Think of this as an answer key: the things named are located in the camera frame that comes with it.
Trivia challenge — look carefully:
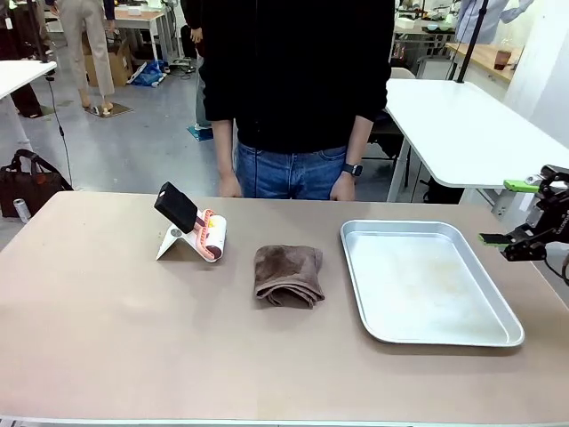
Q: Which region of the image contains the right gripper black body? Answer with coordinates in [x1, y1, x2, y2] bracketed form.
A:
[527, 177, 569, 244]

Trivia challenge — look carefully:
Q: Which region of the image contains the brown cloth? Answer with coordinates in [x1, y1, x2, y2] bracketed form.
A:
[253, 244, 326, 310]

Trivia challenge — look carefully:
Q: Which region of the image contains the pink lint roller black handle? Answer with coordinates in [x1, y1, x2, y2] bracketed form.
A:
[153, 181, 228, 262]

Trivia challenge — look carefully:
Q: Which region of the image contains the person's left forearm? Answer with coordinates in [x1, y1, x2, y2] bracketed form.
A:
[344, 114, 374, 168]

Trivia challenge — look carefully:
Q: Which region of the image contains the person's right forearm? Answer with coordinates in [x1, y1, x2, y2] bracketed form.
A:
[212, 117, 239, 178]

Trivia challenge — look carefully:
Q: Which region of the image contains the person's left hand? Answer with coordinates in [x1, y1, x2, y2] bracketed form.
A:
[329, 172, 357, 203]

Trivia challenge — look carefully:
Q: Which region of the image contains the person's right hand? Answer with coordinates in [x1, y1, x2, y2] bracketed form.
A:
[218, 171, 244, 198]

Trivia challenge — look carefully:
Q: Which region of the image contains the large white table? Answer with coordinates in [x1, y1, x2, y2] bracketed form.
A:
[383, 78, 569, 205]

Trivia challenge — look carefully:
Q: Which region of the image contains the metal tray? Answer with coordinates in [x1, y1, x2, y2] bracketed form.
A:
[340, 220, 526, 347]

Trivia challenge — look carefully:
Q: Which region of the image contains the wooden workbench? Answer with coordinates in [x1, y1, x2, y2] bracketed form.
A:
[444, 41, 525, 84]

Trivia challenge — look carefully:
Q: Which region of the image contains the tall black pole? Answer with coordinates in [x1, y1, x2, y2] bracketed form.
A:
[454, 0, 490, 84]

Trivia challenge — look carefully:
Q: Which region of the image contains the person in light blue shirt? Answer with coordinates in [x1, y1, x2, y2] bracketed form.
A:
[455, 0, 534, 45]

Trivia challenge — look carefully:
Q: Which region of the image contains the person in black sweater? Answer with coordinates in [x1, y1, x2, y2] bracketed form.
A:
[201, 0, 397, 201]

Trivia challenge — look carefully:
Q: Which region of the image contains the teal floor mat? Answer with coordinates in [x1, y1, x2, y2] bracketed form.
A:
[186, 124, 215, 141]

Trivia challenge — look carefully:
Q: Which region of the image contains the person in grey jeans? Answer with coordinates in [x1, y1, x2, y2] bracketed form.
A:
[179, 0, 215, 131]

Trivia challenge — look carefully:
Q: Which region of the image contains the white folded stand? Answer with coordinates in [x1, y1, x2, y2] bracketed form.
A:
[155, 224, 228, 265]

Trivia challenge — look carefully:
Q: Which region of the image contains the blue bag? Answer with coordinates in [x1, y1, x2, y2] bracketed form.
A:
[128, 60, 168, 88]

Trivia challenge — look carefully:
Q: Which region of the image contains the wooden floor board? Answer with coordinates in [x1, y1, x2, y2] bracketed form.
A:
[84, 101, 134, 119]

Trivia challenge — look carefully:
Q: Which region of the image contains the wooden top white desk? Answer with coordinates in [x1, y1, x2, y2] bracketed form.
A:
[105, 7, 175, 64]

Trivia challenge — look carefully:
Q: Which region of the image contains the cardboard box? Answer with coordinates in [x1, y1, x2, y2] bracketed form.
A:
[82, 37, 134, 88]

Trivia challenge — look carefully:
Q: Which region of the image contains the person in beige trousers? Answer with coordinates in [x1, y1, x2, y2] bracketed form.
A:
[57, 0, 117, 117]

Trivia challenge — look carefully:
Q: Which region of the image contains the dark bag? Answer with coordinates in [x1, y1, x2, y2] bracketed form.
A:
[0, 149, 75, 219]

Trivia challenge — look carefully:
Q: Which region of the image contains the person in dark clothes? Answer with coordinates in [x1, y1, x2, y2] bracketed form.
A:
[0, 0, 55, 119]

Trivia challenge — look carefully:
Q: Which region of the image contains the small white table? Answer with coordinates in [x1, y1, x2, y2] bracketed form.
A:
[0, 60, 59, 150]

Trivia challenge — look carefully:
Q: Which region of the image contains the black pole with cable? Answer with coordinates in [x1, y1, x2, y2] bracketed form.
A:
[25, 0, 75, 189]

